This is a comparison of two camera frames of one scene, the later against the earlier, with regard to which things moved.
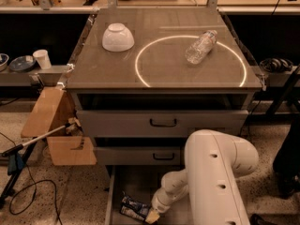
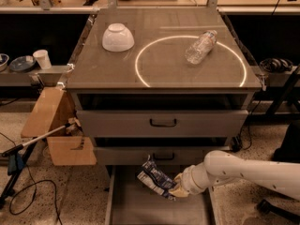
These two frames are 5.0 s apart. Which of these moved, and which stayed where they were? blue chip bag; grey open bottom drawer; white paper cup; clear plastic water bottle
Moved: blue chip bag
Stayed: grey open bottom drawer; white paper cup; clear plastic water bottle
